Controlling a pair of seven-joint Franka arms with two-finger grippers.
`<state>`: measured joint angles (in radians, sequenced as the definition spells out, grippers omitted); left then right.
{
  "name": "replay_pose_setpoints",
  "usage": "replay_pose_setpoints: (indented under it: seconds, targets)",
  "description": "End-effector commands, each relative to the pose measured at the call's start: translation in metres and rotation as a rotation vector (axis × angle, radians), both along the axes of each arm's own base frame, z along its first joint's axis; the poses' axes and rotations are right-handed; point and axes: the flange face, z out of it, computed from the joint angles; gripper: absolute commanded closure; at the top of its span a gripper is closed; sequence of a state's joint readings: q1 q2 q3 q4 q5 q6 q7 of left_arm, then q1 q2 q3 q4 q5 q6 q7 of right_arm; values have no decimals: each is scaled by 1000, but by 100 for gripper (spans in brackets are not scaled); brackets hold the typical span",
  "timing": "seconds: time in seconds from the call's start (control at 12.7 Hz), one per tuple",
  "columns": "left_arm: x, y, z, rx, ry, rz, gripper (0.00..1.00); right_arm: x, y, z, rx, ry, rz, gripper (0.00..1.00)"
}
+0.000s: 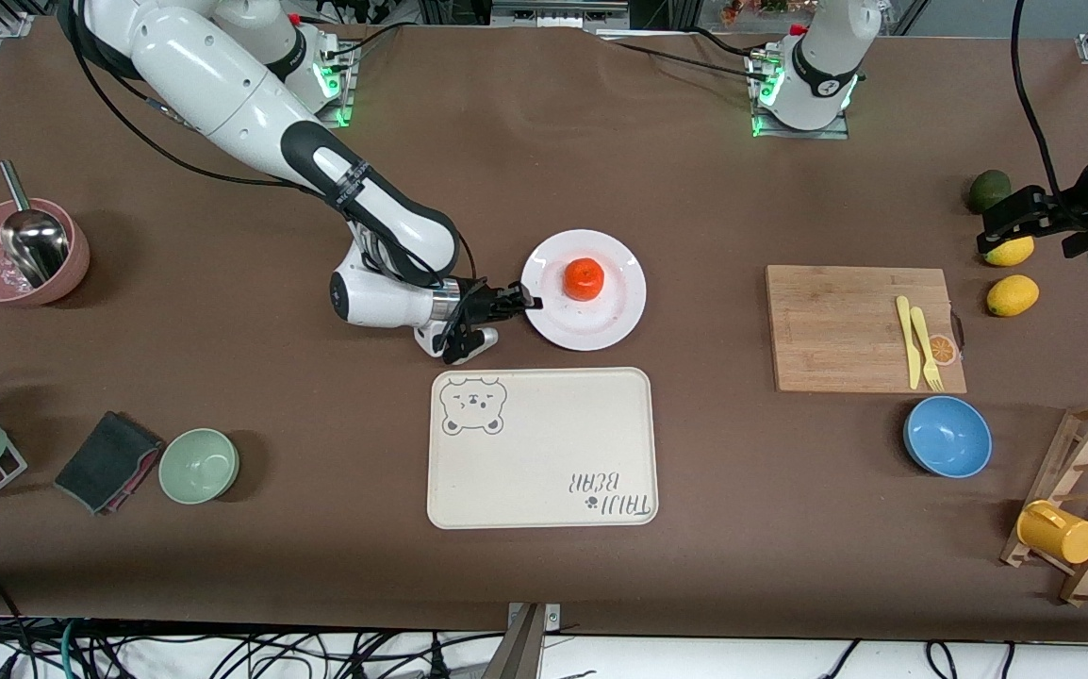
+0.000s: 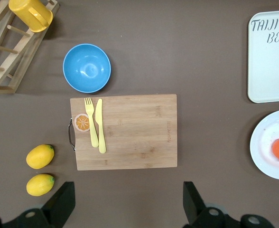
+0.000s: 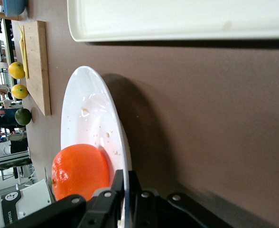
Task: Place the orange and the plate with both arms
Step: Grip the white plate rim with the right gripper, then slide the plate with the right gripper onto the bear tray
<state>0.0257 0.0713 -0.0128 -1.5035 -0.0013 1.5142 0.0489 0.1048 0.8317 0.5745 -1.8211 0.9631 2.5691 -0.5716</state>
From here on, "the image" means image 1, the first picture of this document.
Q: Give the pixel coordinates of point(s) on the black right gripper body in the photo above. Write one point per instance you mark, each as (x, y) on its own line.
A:
(482, 305)

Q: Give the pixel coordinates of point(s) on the orange mandarin fruit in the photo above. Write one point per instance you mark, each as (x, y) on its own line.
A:
(584, 279)

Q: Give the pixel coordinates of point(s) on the white round plate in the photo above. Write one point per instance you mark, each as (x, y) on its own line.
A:
(601, 325)

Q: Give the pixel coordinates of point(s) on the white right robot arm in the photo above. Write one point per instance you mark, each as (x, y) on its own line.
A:
(223, 94)

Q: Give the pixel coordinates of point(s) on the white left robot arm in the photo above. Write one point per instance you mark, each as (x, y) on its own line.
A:
(827, 66)

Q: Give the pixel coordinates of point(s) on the yellow lemon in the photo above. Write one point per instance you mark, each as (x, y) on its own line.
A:
(1013, 295)
(1017, 254)

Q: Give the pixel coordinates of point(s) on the dark green avocado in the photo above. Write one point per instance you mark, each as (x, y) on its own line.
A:
(982, 189)

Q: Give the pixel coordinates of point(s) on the cream tray with bear print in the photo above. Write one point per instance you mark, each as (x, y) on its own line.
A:
(544, 443)

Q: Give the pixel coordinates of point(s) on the yellow plastic fork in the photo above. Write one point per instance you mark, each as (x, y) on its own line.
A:
(921, 335)

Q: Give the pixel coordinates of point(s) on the orange slice toy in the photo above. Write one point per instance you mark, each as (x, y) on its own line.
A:
(946, 351)

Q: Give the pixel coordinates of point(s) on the yellow plastic knife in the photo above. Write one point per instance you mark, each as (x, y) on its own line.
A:
(909, 349)

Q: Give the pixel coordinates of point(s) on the wooden cutting board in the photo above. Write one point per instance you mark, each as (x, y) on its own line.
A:
(836, 330)

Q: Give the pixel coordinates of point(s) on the blue bowl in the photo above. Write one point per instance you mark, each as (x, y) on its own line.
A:
(947, 437)

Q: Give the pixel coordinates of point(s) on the yellow mug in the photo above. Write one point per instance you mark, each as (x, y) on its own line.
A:
(1063, 538)

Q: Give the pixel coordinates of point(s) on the pale green bowl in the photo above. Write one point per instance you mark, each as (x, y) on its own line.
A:
(199, 466)

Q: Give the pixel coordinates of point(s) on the wooden drying rack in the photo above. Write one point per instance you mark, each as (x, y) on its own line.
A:
(1079, 583)

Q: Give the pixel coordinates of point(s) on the dark grey folded cloth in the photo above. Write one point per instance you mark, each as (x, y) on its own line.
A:
(101, 457)

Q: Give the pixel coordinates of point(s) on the metal scoop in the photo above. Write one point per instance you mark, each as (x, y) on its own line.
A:
(35, 240)

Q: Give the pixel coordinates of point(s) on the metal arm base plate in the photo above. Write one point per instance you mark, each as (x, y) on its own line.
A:
(341, 118)
(836, 133)

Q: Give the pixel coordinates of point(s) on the metal camera post bracket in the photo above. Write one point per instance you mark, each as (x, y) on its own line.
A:
(530, 651)

